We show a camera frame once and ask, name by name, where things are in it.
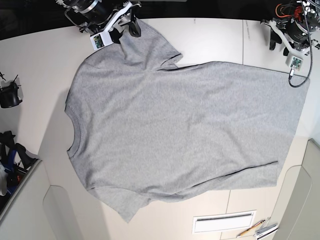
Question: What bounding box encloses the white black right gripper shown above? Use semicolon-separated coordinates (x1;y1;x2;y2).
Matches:
102;1;141;45

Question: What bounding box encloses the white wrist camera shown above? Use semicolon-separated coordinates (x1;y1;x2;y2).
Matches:
285;54;303;71
90;31;113;51

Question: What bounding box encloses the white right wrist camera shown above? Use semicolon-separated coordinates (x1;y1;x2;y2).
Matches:
90;31;113;51

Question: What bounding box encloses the black cup holder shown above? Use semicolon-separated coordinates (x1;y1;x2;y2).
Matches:
0;74;23;109

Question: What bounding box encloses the grey T-shirt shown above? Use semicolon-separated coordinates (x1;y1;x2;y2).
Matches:
65;21;309;222

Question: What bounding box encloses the black blue tool pile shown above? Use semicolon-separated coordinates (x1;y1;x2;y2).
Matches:
0;131;38;196

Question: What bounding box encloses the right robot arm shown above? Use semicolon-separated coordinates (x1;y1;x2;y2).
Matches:
56;0;141;50

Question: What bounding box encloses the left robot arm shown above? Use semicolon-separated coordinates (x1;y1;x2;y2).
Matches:
260;0;320;56

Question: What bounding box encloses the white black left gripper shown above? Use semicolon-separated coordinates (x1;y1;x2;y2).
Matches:
260;19;310;57

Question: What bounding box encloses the yellow pencil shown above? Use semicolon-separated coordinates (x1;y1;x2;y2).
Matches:
236;220;266;238

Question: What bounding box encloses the black braided camera cable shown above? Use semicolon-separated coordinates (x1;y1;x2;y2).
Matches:
288;0;316;88

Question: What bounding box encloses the white paper label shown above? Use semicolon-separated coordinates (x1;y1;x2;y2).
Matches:
192;210;257;234

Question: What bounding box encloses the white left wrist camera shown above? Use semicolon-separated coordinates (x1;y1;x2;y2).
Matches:
285;54;303;71

